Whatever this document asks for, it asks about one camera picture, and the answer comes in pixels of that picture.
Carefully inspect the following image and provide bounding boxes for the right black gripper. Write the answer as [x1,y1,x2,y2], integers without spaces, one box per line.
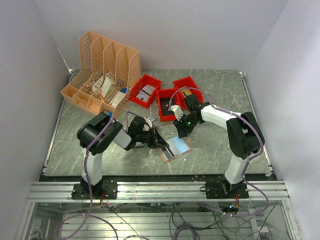
[173,113,199,139]

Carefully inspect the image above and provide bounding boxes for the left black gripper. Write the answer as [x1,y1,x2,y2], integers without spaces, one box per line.
[136,126,170,149]

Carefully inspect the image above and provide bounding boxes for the tan leather card holder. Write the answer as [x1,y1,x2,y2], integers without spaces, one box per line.
[158,136,192,163]

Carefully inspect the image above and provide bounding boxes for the red bin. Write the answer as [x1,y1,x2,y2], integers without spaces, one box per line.
[156,88,176,122]
[172,76,204,110]
[129,74,162,108]

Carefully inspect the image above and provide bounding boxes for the gold striped card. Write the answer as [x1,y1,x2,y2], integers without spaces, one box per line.
[180,86,192,101]

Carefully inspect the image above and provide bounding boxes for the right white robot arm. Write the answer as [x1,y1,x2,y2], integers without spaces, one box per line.
[169,94,265,198]

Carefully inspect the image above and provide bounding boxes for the grey white boxes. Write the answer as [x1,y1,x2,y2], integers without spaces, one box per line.
[136,84,155,102]

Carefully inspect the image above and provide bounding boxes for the blue capped bottle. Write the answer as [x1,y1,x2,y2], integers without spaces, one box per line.
[103,110,113,118]

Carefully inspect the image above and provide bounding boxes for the red white box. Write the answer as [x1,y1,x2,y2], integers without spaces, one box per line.
[109,91,126,108]

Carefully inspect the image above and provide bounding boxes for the green white box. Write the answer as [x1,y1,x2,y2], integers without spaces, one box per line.
[100,76,115,98]

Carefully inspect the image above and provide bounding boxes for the white labelled packet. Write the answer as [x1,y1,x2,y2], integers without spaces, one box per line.
[91,76,104,92]

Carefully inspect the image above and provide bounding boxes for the peach mesh file organizer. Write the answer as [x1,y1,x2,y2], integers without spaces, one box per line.
[61,31,141,118]

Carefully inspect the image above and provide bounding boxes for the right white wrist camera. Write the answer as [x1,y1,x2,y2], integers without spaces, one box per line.
[170,105,184,121]

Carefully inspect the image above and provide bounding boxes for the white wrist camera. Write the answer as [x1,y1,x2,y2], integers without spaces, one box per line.
[170,105,184,121]
[146,116,156,128]

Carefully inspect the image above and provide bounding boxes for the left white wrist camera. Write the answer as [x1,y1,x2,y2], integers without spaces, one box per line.
[146,116,156,128]

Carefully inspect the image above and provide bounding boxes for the aluminium rail frame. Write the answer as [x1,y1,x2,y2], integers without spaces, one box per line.
[20,180,301,240]

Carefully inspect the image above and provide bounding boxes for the tangled floor cables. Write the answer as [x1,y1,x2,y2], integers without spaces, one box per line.
[57,198,283,240]

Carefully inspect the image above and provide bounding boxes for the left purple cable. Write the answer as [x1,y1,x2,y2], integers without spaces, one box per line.
[54,111,141,240]

